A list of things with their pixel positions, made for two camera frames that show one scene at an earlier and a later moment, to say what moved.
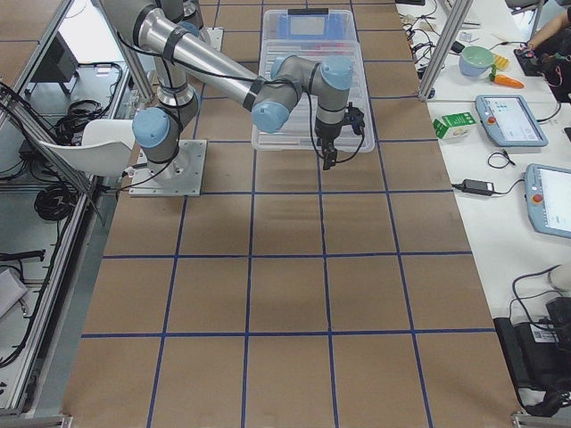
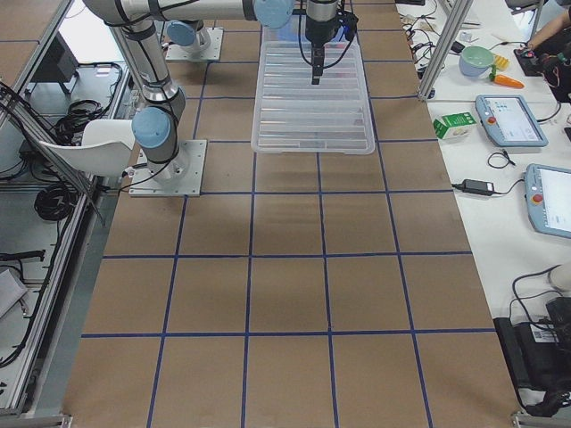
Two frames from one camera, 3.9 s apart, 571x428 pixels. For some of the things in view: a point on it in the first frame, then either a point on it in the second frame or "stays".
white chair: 105,147 stays
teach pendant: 548,194 stays
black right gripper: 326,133 → 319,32
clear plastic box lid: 301,134 stays
